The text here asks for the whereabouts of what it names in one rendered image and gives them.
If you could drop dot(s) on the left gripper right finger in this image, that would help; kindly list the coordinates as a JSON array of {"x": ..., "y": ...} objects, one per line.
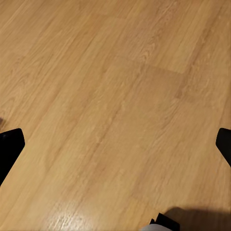
[{"x": 223, "y": 142}]

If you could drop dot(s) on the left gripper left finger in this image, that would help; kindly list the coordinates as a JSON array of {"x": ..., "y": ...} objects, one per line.
[{"x": 11, "y": 144}]

